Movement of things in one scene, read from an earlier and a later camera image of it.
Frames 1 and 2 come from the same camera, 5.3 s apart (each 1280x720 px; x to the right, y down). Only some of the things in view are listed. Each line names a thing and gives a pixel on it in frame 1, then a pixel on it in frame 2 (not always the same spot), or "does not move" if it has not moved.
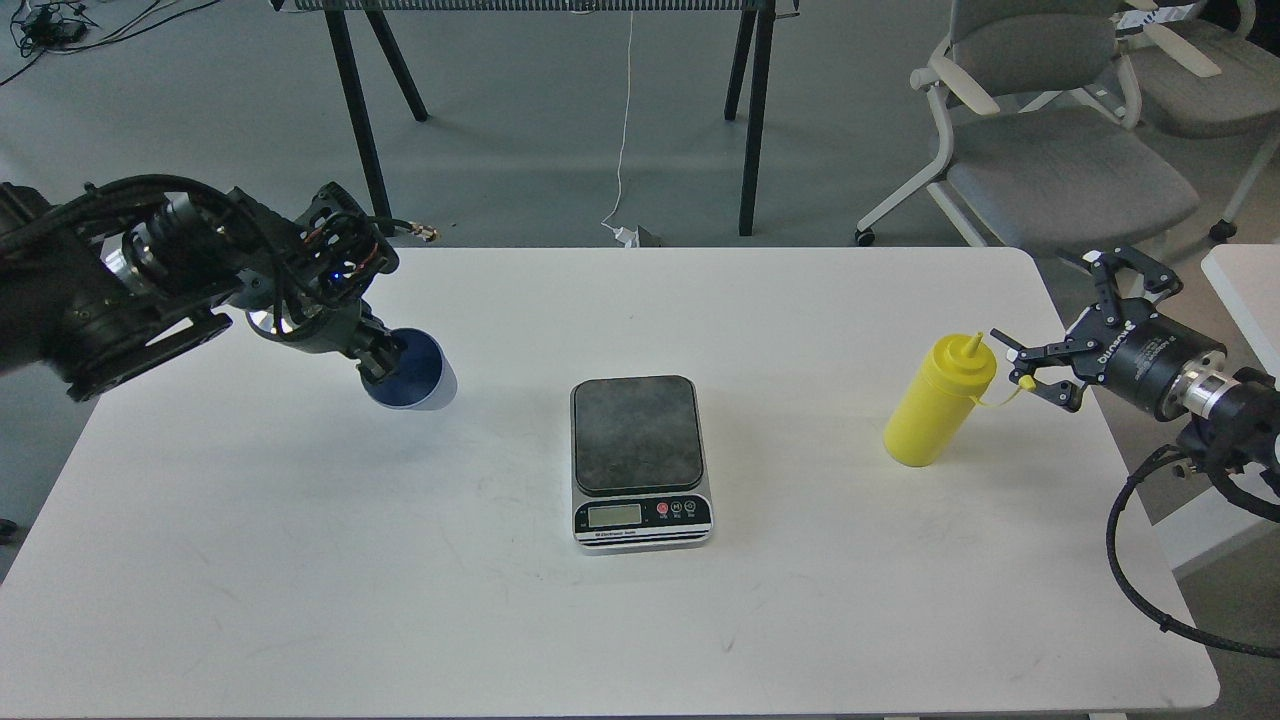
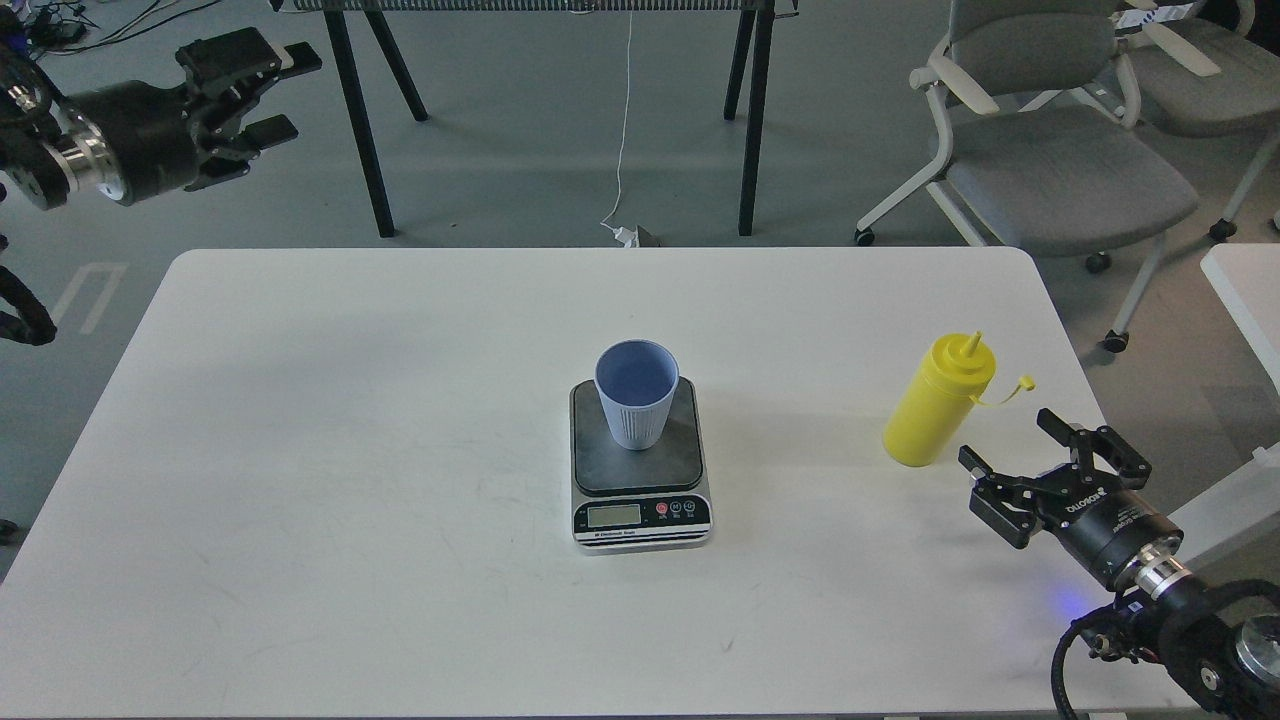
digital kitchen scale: [637, 463] does not move
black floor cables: [57, 27] does not move
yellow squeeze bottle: [936, 405] does not move
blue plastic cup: [424, 378] -> [637, 379]
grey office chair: [1044, 152] does not move
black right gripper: [1140, 352] -> [1102, 525]
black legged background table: [758, 20] does not move
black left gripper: [335, 257] -> [134, 139]
